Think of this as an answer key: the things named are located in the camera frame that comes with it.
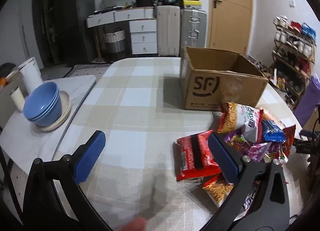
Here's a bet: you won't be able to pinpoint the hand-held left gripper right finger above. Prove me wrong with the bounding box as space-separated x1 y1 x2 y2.
200 133 291 231

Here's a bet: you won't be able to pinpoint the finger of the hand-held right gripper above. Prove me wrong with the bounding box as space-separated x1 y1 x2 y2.
299 129 318 138

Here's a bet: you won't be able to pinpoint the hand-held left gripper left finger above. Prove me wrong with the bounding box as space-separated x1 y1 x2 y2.
22 130 113 231

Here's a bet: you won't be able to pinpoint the red noodle packet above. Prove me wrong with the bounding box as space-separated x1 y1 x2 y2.
174 131 222 183

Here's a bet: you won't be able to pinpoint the heap of assorted snack packets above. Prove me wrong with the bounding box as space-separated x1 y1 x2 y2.
202 102 297 215

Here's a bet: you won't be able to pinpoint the brown cardboard box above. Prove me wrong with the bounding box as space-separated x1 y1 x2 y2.
180 46 269 111

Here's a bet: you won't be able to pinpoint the purple bag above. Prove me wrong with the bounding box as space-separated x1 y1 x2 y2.
295 74 320 126

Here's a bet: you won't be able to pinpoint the beige plate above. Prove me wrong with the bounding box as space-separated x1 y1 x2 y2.
37 90 72 129
39 103 72 132

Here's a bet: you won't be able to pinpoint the blue bowl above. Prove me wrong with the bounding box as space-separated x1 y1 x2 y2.
27 93 62 124
23 82 60 121
32 101 62 127

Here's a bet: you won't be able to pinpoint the white bin with wrappers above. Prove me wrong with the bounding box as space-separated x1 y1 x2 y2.
272 69 288 89

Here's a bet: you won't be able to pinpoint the wooden shoe rack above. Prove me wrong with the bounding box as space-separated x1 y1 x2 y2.
271 16 317 107

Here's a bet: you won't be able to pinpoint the plaid tablecloth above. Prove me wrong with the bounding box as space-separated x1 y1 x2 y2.
51 57 304 231

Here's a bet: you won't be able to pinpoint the pile of dark shoes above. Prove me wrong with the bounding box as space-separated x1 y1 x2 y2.
254 59 272 77

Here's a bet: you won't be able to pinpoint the rows of assorted shoes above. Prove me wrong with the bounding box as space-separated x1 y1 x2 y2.
272 16 316 104

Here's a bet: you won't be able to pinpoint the small white bottle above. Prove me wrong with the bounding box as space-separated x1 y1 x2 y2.
10 86 25 112

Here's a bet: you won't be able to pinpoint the black and white patterned rug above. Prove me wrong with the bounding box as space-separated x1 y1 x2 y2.
41 63 115 82

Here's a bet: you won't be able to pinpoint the tall white thermos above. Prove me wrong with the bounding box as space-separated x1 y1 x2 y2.
18 57 43 95

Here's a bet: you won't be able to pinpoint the woven laundry basket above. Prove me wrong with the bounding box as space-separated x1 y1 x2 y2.
104 29 127 54

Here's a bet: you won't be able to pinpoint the silver suitcase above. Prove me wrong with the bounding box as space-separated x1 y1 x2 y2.
180 8 208 49

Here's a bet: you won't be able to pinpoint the white desk with drawers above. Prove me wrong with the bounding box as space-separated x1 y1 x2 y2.
86 7 158 55

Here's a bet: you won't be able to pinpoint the white suitcase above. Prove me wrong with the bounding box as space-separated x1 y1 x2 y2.
156 6 181 57

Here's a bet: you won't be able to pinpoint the grey refrigerator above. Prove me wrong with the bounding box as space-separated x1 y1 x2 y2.
54 0 96 64

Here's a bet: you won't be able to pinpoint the wooden door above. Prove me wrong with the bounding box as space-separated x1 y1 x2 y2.
209 0 253 55

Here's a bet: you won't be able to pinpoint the dark wardrobe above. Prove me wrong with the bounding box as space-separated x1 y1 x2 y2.
32 0 58 67

